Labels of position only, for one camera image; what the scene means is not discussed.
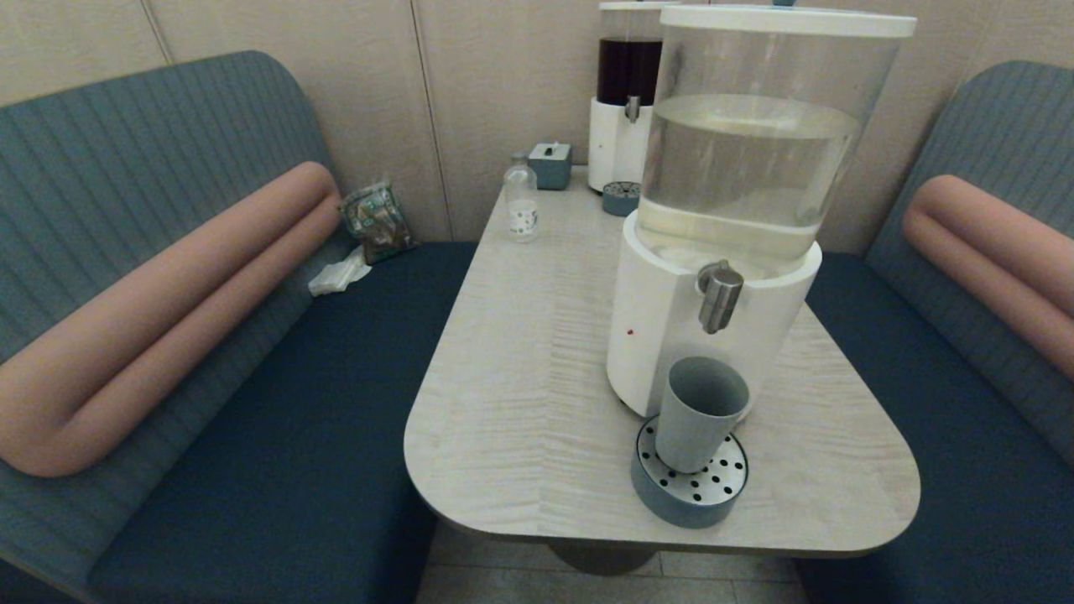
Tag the grey-blue plastic cup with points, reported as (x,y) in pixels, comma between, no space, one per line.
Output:
(696,419)

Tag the small clear glass bottle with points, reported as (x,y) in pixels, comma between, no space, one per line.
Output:
(521,204)

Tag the small round drip tray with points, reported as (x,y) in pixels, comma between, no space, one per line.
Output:
(619,200)

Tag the clear water drink dispenser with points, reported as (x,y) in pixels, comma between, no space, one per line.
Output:
(671,319)

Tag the grey-blue tissue box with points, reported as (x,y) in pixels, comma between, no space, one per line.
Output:
(550,164)

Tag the crumpled snack bag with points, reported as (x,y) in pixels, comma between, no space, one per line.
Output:
(377,222)

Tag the dark juice drink dispenser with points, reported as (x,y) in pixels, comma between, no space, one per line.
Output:
(617,134)

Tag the crumpled white tissue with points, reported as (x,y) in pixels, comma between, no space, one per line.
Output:
(338,276)

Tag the small silver dispenser tap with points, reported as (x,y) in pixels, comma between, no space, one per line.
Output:
(632,108)

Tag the round perforated drip tray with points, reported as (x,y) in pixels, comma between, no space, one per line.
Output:
(671,502)

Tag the blue booth bench seat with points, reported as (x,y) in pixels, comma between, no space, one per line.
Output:
(252,403)
(965,403)

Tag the pink bolster cushion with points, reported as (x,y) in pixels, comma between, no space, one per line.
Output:
(998,252)
(168,310)

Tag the round table pedestal base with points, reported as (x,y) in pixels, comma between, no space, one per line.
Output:
(602,559)

